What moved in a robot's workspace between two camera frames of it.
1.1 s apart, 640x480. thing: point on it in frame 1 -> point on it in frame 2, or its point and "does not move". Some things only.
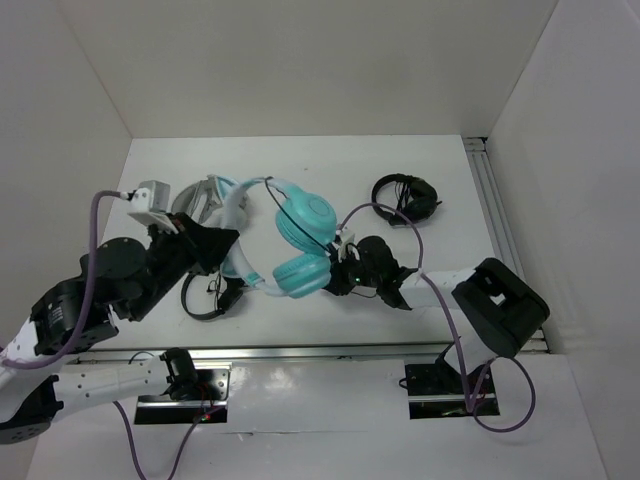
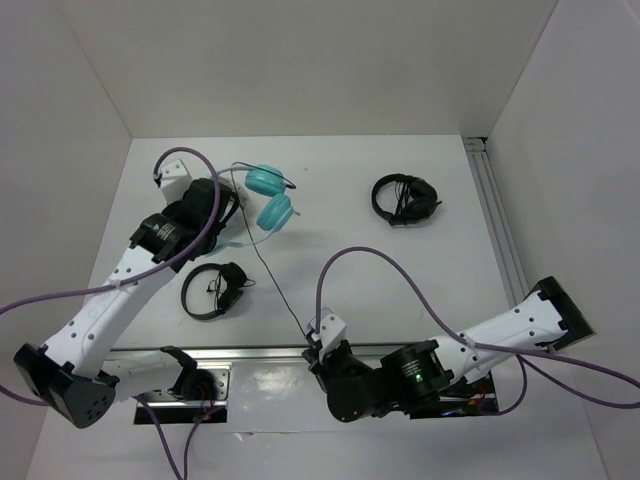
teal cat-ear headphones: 305,225 -> 276,212
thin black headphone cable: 279,190 -> 251,232
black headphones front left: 231,289 does not move
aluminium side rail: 478,148 does not move
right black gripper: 338,284 -> 312,354
